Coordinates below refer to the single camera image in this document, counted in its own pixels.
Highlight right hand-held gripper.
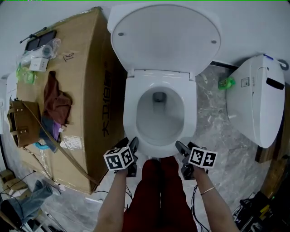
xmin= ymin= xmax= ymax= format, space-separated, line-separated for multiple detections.
xmin=175 ymin=140 xmax=218 ymax=181

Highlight green bottle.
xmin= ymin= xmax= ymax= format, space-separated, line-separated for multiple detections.
xmin=217 ymin=77 xmax=237 ymax=91

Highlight purple cloth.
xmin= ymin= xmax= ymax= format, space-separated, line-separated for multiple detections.
xmin=53 ymin=120 xmax=65 ymax=141

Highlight maroon cloth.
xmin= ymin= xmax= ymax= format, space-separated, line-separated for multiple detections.
xmin=43 ymin=70 xmax=73 ymax=126

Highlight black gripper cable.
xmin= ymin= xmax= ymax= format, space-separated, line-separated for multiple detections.
xmin=190 ymin=184 xmax=210 ymax=232

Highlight brown handbag with strap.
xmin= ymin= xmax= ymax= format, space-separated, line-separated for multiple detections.
xmin=6 ymin=98 xmax=101 ymax=186

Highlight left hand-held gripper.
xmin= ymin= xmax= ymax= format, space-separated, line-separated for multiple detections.
xmin=103 ymin=136 xmax=140 ymax=178

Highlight white egg-shaped smart toilet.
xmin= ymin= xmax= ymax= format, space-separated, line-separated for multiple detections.
xmin=225 ymin=53 xmax=286 ymax=149

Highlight person's left forearm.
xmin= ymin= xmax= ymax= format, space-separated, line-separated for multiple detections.
xmin=94 ymin=169 xmax=135 ymax=232

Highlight raised white toilet lid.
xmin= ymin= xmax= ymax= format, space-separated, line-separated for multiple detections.
xmin=110 ymin=5 xmax=221 ymax=77

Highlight large cardboard box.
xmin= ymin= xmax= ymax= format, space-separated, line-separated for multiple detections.
xmin=9 ymin=6 xmax=128 ymax=195

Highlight grey wall hose fitting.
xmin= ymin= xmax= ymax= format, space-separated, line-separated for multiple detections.
xmin=264 ymin=53 xmax=290 ymax=69

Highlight green plastic bag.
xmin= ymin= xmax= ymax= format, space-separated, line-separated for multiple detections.
xmin=16 ymin=65 xmax=38 ymax=85

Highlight small cardboard box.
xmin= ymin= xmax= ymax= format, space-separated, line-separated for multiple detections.
xmin=0 ymin=169 xmax=28 ymax=200

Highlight light blue plastic item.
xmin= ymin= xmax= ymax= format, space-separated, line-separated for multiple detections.
xmin=32 ymin=142 xmax=49 ymax=150

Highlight thin black rod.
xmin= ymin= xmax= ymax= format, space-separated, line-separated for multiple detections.
xmin=19 ymin=26 xmax=48 ymax=44

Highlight dark wooden planks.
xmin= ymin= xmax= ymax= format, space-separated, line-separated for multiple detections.
xmin=255 ymin=83 xmax=290 ymax=198

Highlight black flat case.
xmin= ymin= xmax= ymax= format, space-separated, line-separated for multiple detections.
xmin=24 ymin=29 xmax=58 ymax=51

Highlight gold bangle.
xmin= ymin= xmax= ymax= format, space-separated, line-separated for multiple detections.
xmin=200 ymin=187 xmax=216 ymax=196

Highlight small white box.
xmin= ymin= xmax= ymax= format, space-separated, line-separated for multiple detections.
xmin=29 ymin=57 xmax=49 ymax=72

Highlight black equipment pile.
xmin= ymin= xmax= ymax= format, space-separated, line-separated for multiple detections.
xmin=233 ymin=191 xmax=290 ymax=232

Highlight person's dark red garment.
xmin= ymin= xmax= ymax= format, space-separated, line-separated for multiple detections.
xmin=122 ymin=156 xmax=198 ymax=232

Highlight clear plastic wrapped roll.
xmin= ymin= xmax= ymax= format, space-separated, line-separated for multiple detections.
xmin=21 ymin=38 xmax=62 ymax=61

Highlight white toilet bowl with tank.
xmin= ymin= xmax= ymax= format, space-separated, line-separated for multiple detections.
xmin=106 ymin=3 xmax=222 ymax=160

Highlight dark blue cloth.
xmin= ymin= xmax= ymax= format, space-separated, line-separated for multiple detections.
xmin=39 ymin=115 xmax=67 ymax=153

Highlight black baseboard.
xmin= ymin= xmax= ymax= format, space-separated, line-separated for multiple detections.
xmin=210 ymin=60 xmax=239 ymax=69

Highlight person's right forearm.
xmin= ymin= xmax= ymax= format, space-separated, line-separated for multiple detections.
xmin=192 ymin=167 xmax=240 ymax=232

